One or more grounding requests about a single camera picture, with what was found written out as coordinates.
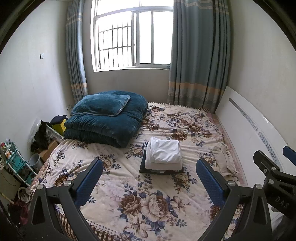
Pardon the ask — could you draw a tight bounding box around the teal pillow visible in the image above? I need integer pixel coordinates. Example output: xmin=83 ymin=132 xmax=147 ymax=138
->
xmin=70 ymin=94 xmax=130 ymax=117

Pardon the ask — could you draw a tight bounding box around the black clothes pile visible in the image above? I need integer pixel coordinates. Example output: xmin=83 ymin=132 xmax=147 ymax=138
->
xmin=30 ymin=120 xmax=50 ymax=153

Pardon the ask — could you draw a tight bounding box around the folded white clothes stack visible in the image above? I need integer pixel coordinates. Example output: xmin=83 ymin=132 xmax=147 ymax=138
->
xmin=144 ymin=137 xmax=183 ymax=172

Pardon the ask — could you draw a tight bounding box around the blue curtain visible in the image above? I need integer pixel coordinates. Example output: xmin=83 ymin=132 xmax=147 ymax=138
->
xmin=66 ymin=0 xmax=88 ymax=103
xmin=168 ymin=0 xmax=231 ymax=113

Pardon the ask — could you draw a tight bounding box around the teal folded quilt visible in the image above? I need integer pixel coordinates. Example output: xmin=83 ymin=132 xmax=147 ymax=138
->
xmin=64 ymin=90 xmax=148 ymax=148

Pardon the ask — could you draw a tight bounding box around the yellow box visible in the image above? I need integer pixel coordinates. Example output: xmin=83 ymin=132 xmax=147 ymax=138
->
xmin=49 ymin=115 xmax=68 ymax=136

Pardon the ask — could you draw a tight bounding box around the window with metal bars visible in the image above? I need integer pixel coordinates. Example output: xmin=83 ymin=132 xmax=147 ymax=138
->
xmin=90 ymin=1 xmax=174 ymax=71

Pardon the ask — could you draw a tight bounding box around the floral bed blanket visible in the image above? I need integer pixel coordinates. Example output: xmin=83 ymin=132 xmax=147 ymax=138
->
xmin=30 ymin=102 xmax=245 ymax=240

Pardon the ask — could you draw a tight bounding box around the right blue curtain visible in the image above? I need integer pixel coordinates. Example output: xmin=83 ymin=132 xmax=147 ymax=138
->
xmin=168 ymin=0 xmax=231 ymax=113

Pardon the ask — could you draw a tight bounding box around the grey waste bin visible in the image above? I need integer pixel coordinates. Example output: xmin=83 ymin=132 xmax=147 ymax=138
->
xmin=29 ymin=153 xmax=43 ymax=171

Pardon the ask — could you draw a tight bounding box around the green storage rack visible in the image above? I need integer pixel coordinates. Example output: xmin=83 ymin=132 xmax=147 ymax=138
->
xmin=1 ymin=141 xmax=37 ymax=187

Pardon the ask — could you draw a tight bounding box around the folded black garment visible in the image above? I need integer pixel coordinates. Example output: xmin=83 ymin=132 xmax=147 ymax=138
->
xmin=138 ymin=141 xmax=185 ymax=175

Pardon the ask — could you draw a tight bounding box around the left blue curtain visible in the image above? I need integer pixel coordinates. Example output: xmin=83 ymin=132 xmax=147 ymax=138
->
xmin=66 ymin=0 xmax=88 ymax=103

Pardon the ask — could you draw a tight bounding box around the cardboard box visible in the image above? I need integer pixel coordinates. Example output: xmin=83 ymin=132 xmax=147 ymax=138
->
xmin=39 ymin=140 xmax=58 ymax=162

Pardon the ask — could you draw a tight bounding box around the white bed headboard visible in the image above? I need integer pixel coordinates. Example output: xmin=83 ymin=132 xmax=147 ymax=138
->
xmin=215 ymin=86 xmax=295 ymax=187

